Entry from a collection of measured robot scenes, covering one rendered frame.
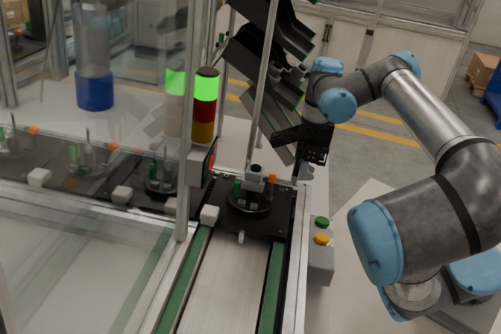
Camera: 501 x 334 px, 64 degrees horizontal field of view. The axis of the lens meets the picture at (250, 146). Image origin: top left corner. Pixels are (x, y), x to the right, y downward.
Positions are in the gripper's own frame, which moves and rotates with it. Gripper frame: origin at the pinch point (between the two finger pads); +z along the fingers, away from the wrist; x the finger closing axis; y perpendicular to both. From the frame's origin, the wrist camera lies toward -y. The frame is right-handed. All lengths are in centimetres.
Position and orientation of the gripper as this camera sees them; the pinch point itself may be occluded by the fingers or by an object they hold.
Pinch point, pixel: (292, 180)
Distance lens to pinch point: 113.5
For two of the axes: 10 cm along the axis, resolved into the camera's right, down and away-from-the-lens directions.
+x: 1.6, -4.8, 8.6
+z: -1.4, 8.6, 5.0
